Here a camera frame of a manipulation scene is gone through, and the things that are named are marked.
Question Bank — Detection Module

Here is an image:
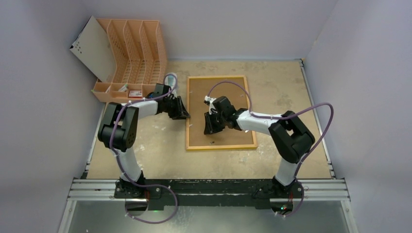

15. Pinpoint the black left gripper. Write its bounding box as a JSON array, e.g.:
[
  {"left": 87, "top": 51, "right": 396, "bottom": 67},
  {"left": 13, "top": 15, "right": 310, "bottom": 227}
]
[{"left": 163, "top": 97, "right": 189, "bottom": 120}]

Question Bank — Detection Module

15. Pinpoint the yellow wooden picture frame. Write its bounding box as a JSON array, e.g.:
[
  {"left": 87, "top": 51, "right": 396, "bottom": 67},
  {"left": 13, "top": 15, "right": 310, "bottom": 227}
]
[{"left": 186, "top": 75, "right": 258, "bottom": 151}]

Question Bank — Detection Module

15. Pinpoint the white perforated paper sheet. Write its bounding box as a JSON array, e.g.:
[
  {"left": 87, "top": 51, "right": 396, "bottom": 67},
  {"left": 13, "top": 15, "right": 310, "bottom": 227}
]
[{"left": 69, "top": 16, "right": 116, "bottom": 83}]

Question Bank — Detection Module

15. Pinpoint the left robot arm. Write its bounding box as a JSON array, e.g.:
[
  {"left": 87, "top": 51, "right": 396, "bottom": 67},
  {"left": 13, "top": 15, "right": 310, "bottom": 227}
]
[{"left": 97, "top": 83, "right": 190, "bottom": 199}]

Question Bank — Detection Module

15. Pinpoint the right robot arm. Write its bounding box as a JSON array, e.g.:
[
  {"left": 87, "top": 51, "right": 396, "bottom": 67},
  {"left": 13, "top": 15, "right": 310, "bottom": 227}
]
[{"left": 204, "top": 96, "right": 315, "bottom": 198}]

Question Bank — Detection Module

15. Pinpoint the orange plastic desk organizer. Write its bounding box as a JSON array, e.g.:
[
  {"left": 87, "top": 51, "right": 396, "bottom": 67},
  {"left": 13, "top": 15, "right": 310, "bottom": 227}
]
[{"left": 92, "top": 18, "right": 168, "bottom": 103}]

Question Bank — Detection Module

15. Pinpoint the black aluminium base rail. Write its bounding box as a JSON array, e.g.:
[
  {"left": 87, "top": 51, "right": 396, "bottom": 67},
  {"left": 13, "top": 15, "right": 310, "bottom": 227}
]
[{"left": 67, "top": 177, "right": 351, "bottom": 213}]

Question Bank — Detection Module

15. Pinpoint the green white pen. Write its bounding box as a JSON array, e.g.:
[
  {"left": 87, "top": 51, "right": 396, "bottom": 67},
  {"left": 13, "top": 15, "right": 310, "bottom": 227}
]
[{"left": 118, "top": 84, "right": 128, "bottom": 93}]

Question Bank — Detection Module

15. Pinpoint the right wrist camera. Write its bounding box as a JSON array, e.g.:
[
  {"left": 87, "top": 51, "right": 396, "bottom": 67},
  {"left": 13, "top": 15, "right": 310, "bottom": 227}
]
[{"left": 204, "top": 96, "right": 217, "bottom": 115}]

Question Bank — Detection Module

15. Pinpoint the red white small box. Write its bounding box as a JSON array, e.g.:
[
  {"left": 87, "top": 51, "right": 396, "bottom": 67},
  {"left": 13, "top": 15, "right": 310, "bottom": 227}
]
[{"left": 128, "top": 90, "right": 143, "bottom": 98}]

